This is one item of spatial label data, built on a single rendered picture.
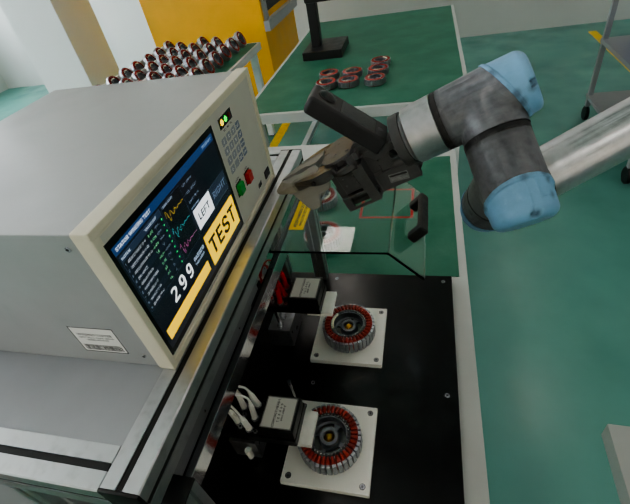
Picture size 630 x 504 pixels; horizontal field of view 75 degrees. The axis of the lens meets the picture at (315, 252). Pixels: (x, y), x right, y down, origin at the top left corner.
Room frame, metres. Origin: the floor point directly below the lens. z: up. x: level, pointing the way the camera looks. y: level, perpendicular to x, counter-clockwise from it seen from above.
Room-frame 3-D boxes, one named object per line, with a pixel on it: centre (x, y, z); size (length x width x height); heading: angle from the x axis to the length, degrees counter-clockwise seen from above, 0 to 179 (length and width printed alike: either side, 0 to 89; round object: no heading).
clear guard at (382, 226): (0.64, -0.05, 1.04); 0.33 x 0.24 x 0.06; 71
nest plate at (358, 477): (0.35, 0.04, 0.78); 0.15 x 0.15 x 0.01; 71
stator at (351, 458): (0.35, 0.04, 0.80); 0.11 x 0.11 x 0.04
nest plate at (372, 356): (0.57, -0.04, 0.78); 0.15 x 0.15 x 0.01; 71
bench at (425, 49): (2.77, -0.59, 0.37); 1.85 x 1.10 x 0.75; 161
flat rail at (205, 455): (0.49, 0.10, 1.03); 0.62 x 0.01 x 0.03; 161
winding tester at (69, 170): (0.58, 0.30, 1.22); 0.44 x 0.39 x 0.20; 161
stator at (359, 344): (0.57, -0.04, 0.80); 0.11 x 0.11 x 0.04
